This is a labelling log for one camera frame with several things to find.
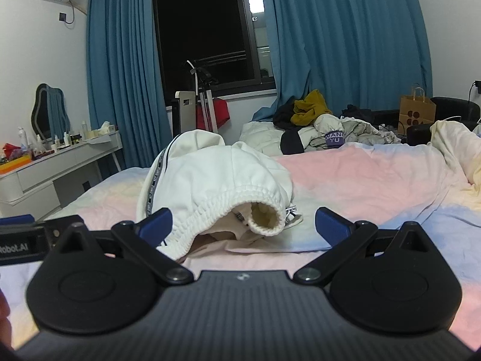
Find row of cosmetic bottles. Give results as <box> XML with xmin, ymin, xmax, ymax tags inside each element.
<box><xmin>15</xmin><ymin>120</ymin><xmax>91</xmax><ymax>159</ymax></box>

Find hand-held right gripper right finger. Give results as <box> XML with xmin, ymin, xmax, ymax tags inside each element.
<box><xmin>293</xmin><ymin>207</ymin><xmax>446</xmax><ymax>285</ymax></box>

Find wavy black-framed mirror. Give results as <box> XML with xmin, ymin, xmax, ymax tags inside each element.
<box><xmin>30</xmin><ymin>83</ymin><xmax>72</xmax><ymax>142</ymax></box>

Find black garment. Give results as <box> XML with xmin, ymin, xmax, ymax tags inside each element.
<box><xmin>272</xmin><ymin>101</ymin><xmax>302</xmax><ymax>131</ymax></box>

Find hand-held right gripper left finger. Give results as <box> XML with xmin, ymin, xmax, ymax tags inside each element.
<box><xmin>43</xmin><ymin>208</ymin><xmax>195</xmax><ymax>285</ymax></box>

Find pastel bed blanket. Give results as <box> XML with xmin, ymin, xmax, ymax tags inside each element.
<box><xmin>0</xmin><ymin>120</ymin><xmax>481</xmax><ymax>347</ymax></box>

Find red garment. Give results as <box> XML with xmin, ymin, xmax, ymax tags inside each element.
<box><xmin>195</xmin><ymin>98</ymin><xmax>231</xmax><ymax>131</ymax></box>

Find white slotted board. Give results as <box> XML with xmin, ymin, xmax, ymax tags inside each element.
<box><xmin>174</xmin><ymin>90</ymin><xmax>198</xmax><ymax>138</ymax></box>

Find grey jacket with purple patch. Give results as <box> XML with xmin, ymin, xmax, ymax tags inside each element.
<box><xmin>280</xmin><ymin>114</ymin><xmax>401</xmax><ymax>156</ymax></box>

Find metal tripod stand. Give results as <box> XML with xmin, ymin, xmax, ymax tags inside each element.
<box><xmin>185</xmin><ymin>59</ymin><xmax>221</xmax><ymax>134</ymax></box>

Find mustard yellow garment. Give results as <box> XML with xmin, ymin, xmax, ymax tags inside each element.
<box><xmin>293</xmin><ymin>89</ymin><xmax>333</xmax><ymax>127</ymax></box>

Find white pants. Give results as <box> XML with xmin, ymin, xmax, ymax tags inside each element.
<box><xmin>137</xmin><ymin>129</ymin><xmax>303</xmax><ymax>261</ymax></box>

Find blue curtain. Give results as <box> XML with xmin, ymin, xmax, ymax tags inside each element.
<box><xmin>86</xmin><ymin>0</ymin><xmax>174</xmax><ymax>171</ymax></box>
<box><xmin>253</xmin><ymin>0</ymin><xmax>434</xmax><ymax>123</ymax></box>

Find brown paper bag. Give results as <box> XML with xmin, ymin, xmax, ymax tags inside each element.
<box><xmin>398</xmin><ymin>84</ymin><xmax>437</xmax><ymax>136</ymax></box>

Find black chair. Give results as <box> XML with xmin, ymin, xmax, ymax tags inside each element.
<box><xmin>407</xmin><ymin>97</ymin><xmax>481</xmax><ymax>147</ymax></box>

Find white puffer jacket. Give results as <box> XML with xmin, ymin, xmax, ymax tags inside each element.
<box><xmin>239</xmin><ymin>120</ymin><xmax>301</xmax><ymax>157</ymax></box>

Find dark window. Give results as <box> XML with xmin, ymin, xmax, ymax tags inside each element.
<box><xmin>151</xmin><ymin>0</ymin><xmax>277</xmax><ymax>99</ymax></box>

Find white dressing table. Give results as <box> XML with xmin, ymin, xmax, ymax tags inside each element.
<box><xmin>0</xmin><ymin>131</ymin><xmax>123</xmax><ymax>222</ymax></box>

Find orange tray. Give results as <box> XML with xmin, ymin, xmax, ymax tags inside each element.
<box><xmin>0</xmin><ymin>157</ymin><xmax>33</xmax><ymax>176</ymax></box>

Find red packet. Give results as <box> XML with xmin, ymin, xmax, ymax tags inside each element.
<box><xmin>2</xmin><ymin>143</ymin><xmax>31</xmax><ymax>161</ymax></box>

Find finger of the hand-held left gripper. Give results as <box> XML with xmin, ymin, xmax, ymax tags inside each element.
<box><xmin>0</xmin><ymin>214</ymin><xmax>71</xmax><ymax>236</ymax></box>

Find dark cloth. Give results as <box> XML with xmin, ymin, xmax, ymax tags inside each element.
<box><xmin>340</xmin><ymin>104</ymin><xmax>400</xmax><ymax>129</ymax></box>

